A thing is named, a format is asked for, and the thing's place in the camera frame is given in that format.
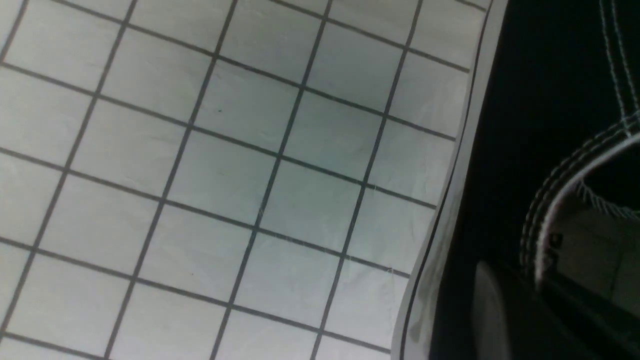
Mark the white grid floor cloth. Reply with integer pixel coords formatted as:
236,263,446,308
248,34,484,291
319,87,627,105
0,0,492,360

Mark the black canvas sneaker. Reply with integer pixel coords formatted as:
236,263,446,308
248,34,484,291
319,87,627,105
391,0,640,360

